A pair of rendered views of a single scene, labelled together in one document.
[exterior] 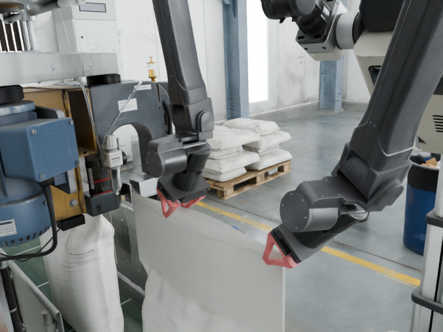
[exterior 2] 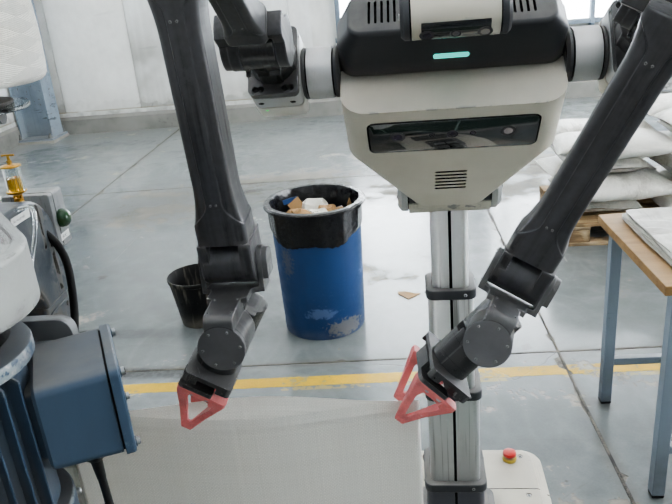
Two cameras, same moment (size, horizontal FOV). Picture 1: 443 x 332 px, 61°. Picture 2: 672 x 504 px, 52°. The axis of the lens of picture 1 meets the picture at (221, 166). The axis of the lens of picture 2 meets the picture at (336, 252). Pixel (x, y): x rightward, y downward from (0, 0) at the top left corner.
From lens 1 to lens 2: 0.53 m
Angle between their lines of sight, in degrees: 39
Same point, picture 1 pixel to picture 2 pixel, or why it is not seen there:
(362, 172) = (528, 278)
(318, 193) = (510, 315)
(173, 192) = (220, 382)
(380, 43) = (376, 94)
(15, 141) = (86, 399)
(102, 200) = not seen: hidden behind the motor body
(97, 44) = not seen: outside the picture
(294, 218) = (490, 351)
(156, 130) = (50, 288)
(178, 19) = (222, 119)
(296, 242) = (453, 379)
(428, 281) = not seen: hidden behind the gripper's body
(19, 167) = (93, 443)
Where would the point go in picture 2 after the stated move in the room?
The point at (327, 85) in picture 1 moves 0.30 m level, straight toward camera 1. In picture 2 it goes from (23, 91) to (25, 94)
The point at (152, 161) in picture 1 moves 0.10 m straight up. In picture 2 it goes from (217, 346) to (205, 266)
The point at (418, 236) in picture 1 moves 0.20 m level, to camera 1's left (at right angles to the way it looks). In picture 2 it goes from (311, 316) to (278, 332)
